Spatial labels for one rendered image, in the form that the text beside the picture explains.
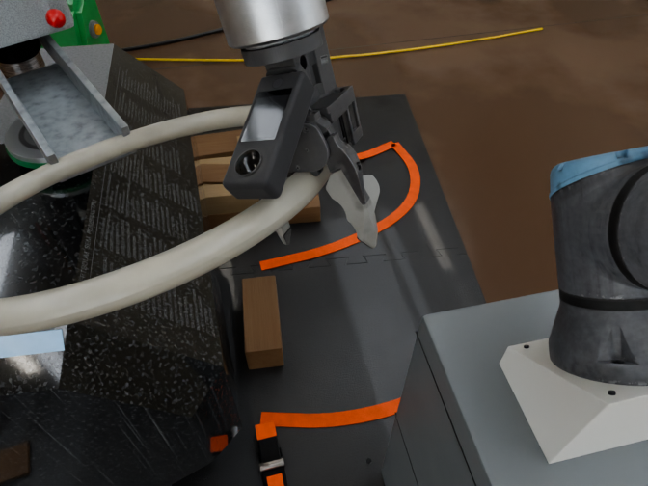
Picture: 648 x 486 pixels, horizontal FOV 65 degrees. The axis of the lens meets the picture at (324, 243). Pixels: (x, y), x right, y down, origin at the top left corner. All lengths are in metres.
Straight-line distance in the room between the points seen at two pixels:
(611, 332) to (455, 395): 0.26
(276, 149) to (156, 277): 0.13
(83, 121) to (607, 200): 0.79
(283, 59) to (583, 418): 0.54
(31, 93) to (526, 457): 1.02
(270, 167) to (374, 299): 1.56
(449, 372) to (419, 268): 1.21
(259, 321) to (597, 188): 1.27
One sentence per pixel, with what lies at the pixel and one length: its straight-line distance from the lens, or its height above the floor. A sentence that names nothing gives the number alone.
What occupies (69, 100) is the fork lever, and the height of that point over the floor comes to 1.08.
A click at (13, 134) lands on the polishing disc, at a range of 1.38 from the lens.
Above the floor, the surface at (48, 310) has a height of 1.27.
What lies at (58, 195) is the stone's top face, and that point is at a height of 0.83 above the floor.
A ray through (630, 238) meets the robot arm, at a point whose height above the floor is 1.19.
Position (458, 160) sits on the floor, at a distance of 2.58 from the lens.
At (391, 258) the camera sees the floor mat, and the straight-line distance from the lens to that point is 2.06.
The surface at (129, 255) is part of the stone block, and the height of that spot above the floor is 0.75.
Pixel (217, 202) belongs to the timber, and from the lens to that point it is 2.08.
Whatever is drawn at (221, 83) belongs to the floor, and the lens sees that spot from 3.10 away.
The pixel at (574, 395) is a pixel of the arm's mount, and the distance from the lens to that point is 0.72.
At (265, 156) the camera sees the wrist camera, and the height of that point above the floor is 1.34.
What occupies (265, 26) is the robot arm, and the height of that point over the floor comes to 1.41.
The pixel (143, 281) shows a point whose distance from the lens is 0.41.
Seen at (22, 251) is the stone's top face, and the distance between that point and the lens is 1.17.
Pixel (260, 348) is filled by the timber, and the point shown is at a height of 0.14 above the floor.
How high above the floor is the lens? 1.60
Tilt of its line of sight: 49 degrees down
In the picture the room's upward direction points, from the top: straight up
